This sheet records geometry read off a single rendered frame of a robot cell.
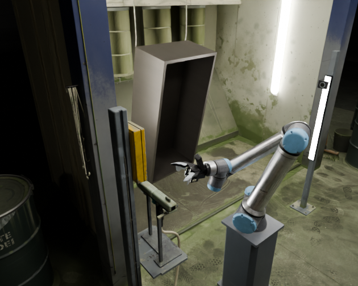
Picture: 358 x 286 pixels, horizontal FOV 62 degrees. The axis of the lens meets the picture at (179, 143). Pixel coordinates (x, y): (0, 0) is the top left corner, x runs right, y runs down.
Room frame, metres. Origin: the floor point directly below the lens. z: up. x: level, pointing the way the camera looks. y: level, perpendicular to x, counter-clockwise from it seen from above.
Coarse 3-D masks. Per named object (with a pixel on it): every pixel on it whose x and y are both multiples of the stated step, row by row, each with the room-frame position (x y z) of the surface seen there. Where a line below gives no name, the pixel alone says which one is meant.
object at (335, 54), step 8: (336, 56) 2.57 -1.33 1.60; (336, 64) 2.59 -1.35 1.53; (328, 72) 2.60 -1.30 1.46; (328, 96) 2.58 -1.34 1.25; (320, 136) 2.59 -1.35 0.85; (312, 168) 2.57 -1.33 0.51; (312, 176) 2.59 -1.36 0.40; (304, 184) 2.61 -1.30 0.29; (304, 192) 2.59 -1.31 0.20; (304, 200) 2.58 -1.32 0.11
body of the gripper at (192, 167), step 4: (192, 164) 1.49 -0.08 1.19; (204, 164) 1.51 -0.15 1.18; (188, 168) 1.46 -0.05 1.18; (192, 168) 1.45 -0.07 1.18; (196, 168) 1.45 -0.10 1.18; (200, 168) 1.46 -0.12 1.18; (208, 168) 1.48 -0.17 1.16; (188, 172) 1.46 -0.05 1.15; (192, 172) 1.43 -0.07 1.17; (200, 172) 1.47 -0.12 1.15; (204, 172) 1.49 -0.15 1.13; (208, 172) 1.47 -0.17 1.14; (200, 176) 1.48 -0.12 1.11; (204, 176) 1.49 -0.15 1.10; (192, 180) 1.43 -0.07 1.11; (196, 180) 1.44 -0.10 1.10
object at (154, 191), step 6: (138, 186) 1.38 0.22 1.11; (144, 186) 1.33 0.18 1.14; (150, 186) 1.33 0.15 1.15; (144, 192) 1.33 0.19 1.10; (150, 192) 1.28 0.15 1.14; (156, 192) 1.27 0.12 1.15; (162, 192) 1.27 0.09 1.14; (156, 198) 1.24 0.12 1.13; (162, 198) 1.22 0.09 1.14; (168, 198) 1.20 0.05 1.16; (156, 204) 1.26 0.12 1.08; (162, 204) 1.20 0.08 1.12; (168, 204) 1.17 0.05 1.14; (174, 204) 1.18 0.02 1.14; (156, 210) 1.26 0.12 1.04; (162, 210) 1.25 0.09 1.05; (168, 210) 1.16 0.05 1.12; (174, 210) 1.18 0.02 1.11; (156, 216) 1.26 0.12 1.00; (162, 222) 1.25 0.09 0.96
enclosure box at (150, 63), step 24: (144, 48) 2.43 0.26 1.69; (168, 48) 2.52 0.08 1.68; (192, 48) 2.62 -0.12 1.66; (144, 72) 2.37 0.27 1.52; (168, 72) 2.76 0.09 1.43; (192, 72) 2.82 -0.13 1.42; (144, 96) 2.38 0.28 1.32; (168, 96) 2.83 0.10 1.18; (192, 96) 2.81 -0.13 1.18; (144, 120) 2.39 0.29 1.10; (168, 120) 2.90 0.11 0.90; (192, 120) 2.81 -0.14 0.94; (168, 144) 2.98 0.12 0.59; (192, 144) 2.81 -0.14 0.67; (168, 168) 2.65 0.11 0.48
